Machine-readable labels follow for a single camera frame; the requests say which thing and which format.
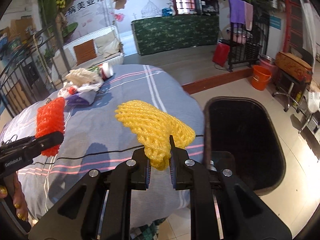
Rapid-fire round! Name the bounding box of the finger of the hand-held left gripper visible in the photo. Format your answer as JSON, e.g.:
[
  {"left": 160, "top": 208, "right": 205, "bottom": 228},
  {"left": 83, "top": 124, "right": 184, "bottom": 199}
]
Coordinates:
[{"left": 35, "top": 131, "right": 64, "bottom": 153}]

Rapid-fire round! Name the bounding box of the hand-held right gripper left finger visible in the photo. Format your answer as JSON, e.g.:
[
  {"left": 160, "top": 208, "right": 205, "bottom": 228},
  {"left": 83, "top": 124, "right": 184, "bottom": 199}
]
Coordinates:
[{"left": 29, "top": 148, "right": 151, "bottom": 240}]

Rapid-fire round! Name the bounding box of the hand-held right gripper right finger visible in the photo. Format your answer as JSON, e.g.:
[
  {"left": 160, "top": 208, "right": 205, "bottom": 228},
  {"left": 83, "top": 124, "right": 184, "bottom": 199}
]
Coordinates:
[{"left": 169, "top": 135, "right": 292, "bottom": 240}]

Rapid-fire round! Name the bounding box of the red foam fruit net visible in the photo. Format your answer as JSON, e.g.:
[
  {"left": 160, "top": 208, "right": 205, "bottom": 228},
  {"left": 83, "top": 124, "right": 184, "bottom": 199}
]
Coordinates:
[{"left": 35, "top": 97, "right": 66, "bottom": 158}]

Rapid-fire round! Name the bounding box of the purple tissue packet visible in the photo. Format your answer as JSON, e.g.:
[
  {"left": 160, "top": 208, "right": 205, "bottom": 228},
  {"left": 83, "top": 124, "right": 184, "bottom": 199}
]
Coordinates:
[{"left": 65, "top": 91, "right": 97, "bottom": 105}]

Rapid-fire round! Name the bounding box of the yellow foam fruit net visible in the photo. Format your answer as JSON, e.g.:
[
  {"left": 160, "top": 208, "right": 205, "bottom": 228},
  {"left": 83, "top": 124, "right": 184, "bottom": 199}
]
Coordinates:
[{"left": 115, "top": 100, "right": 196, "bottom": 172}]

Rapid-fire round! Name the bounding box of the black trash bin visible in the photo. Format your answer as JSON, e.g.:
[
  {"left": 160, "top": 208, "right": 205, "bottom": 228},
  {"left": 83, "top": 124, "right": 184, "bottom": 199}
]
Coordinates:
[{"left": 203, "top": 96, "right": 287, "bottom": 197}]

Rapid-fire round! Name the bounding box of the person's left hand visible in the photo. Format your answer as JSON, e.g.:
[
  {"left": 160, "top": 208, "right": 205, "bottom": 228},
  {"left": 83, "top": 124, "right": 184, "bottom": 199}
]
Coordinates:
[{"left": 0, "top": 172, "right": 28, "bottom": 222}]

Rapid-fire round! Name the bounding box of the grey striped blanket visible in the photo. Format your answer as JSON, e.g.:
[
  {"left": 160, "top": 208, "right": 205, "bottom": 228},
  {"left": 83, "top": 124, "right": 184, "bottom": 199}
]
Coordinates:
[{"left": 0, "top": 64, "right": 206, "bottom": 233}]

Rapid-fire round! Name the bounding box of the white plastic bag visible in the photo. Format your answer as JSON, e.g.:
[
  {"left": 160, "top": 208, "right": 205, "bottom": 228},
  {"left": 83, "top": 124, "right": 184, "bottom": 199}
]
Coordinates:
[{"left": 58, "top": 82, "right": 101, "bottom": 98}]

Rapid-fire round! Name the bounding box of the white foam fruit net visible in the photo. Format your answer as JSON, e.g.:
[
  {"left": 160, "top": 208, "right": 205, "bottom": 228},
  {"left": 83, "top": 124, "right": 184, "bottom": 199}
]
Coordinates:
[{"left": 65, "top": 68, "right": 104, "bottom": 87}]

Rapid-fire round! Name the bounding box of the black iron fence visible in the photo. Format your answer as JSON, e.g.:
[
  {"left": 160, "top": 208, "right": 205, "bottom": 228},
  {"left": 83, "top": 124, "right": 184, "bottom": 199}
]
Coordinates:
[{"left": 0, "top": 21, "right": 73, "bottom": 118}]

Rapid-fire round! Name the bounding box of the red paper cup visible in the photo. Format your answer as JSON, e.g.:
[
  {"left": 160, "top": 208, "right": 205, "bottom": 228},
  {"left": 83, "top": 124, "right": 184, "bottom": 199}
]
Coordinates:
[{"left": 99, "top": 62, "right": 114, "bottom": 81}]

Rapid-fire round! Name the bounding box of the white wicker swing chair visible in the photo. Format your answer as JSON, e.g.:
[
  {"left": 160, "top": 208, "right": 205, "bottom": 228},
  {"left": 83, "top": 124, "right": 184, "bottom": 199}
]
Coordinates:
[{"left": 54, "top": 25, "right": 125, "bottom": 67}]

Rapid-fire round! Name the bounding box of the beige cushion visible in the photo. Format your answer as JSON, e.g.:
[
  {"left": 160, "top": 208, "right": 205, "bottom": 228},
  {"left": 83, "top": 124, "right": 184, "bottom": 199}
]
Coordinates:
[{"left": 94, "top": 32, "right": 121, "bottom": 55}]

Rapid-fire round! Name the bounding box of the stack of cardboard boxes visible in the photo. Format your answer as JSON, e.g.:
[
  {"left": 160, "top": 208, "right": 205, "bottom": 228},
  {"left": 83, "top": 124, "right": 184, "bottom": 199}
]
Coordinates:
[{"left": 0, "top": 16, "right": 36, "bottom": 55}]

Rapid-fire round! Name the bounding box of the red bag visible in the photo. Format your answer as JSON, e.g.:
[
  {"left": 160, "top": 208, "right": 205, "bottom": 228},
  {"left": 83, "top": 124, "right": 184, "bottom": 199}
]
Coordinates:
[{"left": 212, "top": 42, "right": 230, "bottom": 67}]

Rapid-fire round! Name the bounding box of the orange bucket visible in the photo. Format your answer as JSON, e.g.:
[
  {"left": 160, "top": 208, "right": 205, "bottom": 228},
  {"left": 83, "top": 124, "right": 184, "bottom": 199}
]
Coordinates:
[{"left": 251, "top": 65, "right": 272, "bottom": 91}]

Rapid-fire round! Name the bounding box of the artificial tree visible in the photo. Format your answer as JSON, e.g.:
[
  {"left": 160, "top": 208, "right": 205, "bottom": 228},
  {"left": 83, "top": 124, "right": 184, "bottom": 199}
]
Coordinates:
[{"left": 34, "top": 0, "right": 78, "bottom": 46}]

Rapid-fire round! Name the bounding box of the green patterned mattress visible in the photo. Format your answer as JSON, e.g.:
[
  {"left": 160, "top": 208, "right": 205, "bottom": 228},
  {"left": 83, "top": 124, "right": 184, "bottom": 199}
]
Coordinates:
[{"left": 131, "top": 14, "right": 220, "bottom": 56}]

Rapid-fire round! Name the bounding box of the black metal rack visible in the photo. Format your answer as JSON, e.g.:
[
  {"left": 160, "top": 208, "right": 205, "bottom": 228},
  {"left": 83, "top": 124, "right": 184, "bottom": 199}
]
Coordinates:
[{"left": 227, "top": 21, "right": 269, "bottom": 72}]

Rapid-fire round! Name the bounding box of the swivel stool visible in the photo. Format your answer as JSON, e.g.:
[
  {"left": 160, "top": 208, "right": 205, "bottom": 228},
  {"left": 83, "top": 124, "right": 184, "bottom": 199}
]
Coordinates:
[{"left": 272, "top": 70, "right": 309, "bottom": 113}]

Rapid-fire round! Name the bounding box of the pink bucket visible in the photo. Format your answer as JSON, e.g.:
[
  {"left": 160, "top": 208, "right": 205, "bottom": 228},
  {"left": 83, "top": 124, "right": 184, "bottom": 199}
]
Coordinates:
[{"left": 260, "top": 60, "right": 277, "bottom": 74}]

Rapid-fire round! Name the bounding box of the metal basin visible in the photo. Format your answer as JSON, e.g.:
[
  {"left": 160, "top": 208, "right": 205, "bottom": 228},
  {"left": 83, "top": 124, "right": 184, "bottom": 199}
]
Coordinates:
[{"left": 259, "top": 54, "right": 276, "bottom": 64}]

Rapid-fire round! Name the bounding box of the pink basin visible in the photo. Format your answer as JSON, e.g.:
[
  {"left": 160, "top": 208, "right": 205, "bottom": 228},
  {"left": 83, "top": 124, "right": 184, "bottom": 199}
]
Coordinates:
[{"left": 231, "top": 29, "right": 251, "bottom": 44}]

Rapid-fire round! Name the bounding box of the orange patterned cushion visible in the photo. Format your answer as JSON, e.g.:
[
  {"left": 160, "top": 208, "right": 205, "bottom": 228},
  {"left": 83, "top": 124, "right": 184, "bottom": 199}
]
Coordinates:
[{"left": 275, "top": 52, "right": 313, "bottom": 82}]

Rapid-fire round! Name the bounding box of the black display box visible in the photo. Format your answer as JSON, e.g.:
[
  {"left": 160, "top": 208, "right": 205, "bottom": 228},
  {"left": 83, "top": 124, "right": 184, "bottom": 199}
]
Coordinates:
[{"left": 195, "top": 0, "right": 220, "bottom": 15}]

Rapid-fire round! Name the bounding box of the pink towel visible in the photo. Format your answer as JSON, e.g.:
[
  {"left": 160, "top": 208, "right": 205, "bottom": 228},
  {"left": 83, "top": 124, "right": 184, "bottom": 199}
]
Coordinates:
[{"left": 244, "top": 2, "right": 254, "bottom": 31}]

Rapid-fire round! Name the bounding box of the purple towel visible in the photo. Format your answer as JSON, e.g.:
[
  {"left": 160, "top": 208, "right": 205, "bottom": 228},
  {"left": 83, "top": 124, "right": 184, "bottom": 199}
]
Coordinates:
[{"left": 229, "top": 0, "right": 246, "bottom": 25}]

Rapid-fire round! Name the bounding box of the red ladder shelf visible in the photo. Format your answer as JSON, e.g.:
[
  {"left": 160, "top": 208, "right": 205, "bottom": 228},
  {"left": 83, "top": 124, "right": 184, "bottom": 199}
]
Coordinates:
[{"left": 284, "top": 0, "right": 304, "bottom": 53}]

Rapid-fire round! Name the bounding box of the wall poster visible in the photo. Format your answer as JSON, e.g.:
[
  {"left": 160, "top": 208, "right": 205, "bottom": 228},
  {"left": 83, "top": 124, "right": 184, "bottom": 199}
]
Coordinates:
[{"left": 25, "top": 0, "right": 175, "bottom": 55}]

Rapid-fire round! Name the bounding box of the blue wall sign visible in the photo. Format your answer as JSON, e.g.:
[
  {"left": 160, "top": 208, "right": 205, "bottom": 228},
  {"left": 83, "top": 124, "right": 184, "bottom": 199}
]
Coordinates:
[{"left": 270, "top": 15, "right": 282, "bottom": 29}]

